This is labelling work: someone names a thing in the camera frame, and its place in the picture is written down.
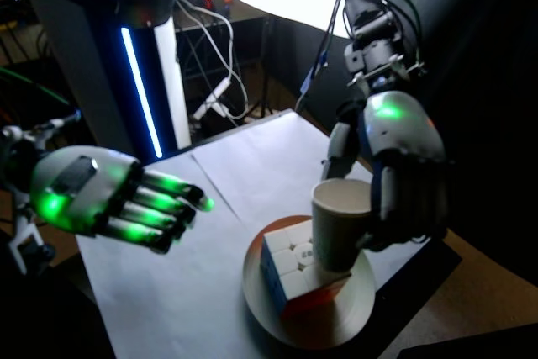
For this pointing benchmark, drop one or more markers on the black table mat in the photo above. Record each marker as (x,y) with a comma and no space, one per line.
(420,268)

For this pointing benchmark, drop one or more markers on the black column with blue light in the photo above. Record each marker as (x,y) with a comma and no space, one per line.
(101,48)

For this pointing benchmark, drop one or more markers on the white paper cup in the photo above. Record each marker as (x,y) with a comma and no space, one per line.
(336,233)

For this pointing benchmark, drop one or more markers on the black device with red light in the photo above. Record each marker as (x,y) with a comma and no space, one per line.
(212,1)

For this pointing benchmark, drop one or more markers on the black backdrop cloth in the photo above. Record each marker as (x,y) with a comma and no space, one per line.
(483,39)

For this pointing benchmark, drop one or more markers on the white paper plate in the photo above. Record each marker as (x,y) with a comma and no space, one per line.
(336,321)

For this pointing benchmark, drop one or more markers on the white paper sheet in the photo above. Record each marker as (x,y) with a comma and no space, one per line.
(168,300)

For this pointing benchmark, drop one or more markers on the Rubik's cube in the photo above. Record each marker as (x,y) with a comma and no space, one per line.
(290,262)

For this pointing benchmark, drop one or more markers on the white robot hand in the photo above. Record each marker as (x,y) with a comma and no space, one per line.
(399,132)
(71,191)

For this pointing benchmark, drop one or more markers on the white power strip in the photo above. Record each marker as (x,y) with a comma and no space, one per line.
(214,100)

